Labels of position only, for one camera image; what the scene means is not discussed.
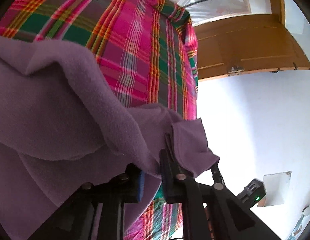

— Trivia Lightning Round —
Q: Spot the purple fleece garment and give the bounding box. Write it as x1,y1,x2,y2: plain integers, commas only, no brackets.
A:
0,36,219,239

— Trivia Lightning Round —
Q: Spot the white wall switch plate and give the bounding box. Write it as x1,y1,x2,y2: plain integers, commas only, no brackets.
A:
257,171,291,207

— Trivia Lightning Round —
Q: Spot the metal door handle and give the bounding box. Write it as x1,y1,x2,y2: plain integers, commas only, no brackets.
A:
227,66,245,74

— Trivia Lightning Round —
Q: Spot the wooden door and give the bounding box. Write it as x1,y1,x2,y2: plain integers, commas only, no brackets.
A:
195,14,310,80

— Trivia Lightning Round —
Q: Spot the pink green plaid bedsheet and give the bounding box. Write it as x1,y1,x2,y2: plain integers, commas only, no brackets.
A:
0,0,198,239

